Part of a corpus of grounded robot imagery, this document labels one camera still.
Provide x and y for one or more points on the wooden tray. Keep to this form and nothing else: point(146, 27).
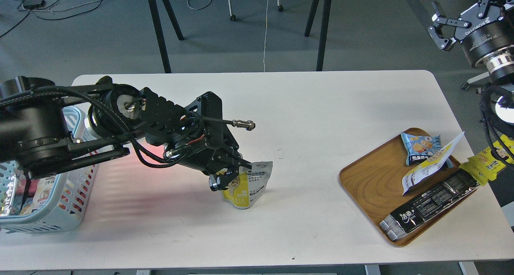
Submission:
point(375, 184)

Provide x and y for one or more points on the yellow snack package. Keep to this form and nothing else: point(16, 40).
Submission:
point(484, 167)

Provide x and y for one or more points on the blue snack bag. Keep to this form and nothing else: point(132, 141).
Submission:
point(419, 148)

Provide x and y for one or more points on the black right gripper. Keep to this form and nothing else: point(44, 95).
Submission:
point(488, 38)

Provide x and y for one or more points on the light blue plastic basket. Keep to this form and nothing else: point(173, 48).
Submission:
point(66, 206)

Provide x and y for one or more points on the black long snack package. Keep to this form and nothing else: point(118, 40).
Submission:
point(426, 206)

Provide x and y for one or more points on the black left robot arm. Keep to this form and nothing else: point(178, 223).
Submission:
point(48, 129)

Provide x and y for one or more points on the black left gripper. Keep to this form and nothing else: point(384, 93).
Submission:
point(211, 161)

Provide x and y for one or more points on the snack bags inside basket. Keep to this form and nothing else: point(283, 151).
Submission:
point(22, 196)

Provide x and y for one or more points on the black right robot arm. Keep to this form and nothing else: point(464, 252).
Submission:
point(496, 105)

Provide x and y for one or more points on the yellow white snack pouch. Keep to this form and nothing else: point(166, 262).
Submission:
point(245, 190)

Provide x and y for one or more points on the yellow white snack bag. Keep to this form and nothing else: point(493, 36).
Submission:
point(430, 166)

